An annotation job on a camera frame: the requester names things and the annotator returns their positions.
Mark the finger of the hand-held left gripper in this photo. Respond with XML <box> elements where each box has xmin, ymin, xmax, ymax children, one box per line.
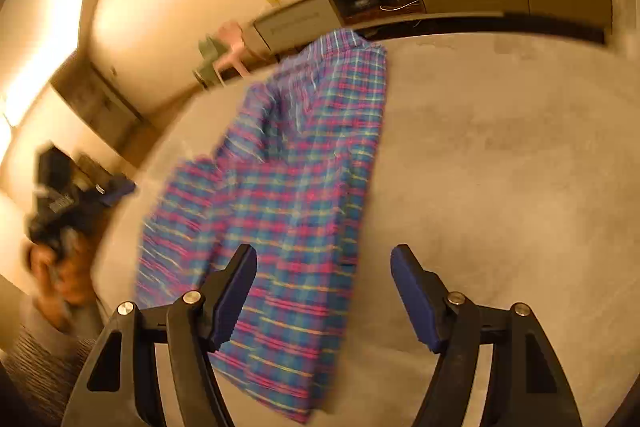
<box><xmin>94</xmin><ymin>176</ymin><xmax>137</xmax><ymax>208</ymax></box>

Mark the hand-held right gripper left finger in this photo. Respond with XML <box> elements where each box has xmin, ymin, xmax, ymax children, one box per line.
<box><xmin>60</xmin><ymin>243</ymin><xmax>258</xmax><ymax>427</ymax></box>

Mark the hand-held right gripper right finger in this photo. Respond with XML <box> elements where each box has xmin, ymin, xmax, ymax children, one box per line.
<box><xmin>390</xmin><ymin>244</ymin><xmax>583</xmax><ymax>427</ymax></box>

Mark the plaid shirt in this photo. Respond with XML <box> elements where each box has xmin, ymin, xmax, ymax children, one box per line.
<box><xmin>135</xmin><ymin>28</ymin><xmax>388</xmax><ymax>425</ymax></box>

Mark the person's left hand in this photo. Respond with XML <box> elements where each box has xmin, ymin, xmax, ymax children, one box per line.
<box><xmin>27</xmin><ymin>231</ymin><xmax>97</xmax><ymax>309</ymax></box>

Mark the grey door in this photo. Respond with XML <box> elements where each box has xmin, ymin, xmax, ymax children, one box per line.
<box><xmin>52</xmin><ymin>57</ymin><xmax>146</xmax><ymax>148</ymax></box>

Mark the green plastic chair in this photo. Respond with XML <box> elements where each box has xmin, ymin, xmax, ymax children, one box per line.
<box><xmin>194</xmin><ymin>34</ymin><xmax>221</xmax><ymax>90</ymax></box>

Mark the dark patterned rug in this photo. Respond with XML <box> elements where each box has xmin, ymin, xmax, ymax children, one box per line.
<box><xmin>0</xmin><ymin>322</ymin><xmax>101</xmax><ymax>427</ymax></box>

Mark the pink plastic chair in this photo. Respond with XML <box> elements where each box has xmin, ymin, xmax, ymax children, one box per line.
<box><xmin>212</xmin><ymin>21</ymin><xmax>251</xmax><ymax>85</ymax></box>

